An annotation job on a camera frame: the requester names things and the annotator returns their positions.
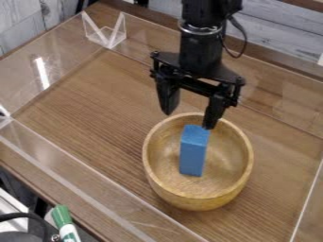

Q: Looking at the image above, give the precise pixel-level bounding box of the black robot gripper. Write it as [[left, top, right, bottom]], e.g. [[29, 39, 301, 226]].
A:
[[149, 23, 244, 130]]

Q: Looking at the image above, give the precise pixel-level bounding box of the blue rectangular block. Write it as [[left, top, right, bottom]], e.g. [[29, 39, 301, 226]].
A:
[[178, 125, 210, 177]]

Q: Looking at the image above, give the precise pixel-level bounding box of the brown wooden bowl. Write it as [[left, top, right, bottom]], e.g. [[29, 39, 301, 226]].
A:
[[141, 112, 255, 211]]

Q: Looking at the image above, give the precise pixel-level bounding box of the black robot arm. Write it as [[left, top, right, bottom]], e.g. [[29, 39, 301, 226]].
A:
[[149, 0, 244, 130]]

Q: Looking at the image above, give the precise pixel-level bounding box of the green white marker pen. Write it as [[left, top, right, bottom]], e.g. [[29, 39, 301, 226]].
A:
[[50, 204, 81, 242]]

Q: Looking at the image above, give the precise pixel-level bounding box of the clear acrylic corner bracket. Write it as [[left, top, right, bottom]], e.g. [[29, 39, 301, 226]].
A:
[[80, 11, 126, 49]]

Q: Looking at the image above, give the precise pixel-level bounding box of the clear acrylic tray wall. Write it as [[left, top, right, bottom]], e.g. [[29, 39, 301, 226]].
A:
[[0, 116, 208, 242]]

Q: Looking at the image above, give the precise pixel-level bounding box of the black cable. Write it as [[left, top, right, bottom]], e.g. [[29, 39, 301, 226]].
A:
[[0, 212, 46, 242]]

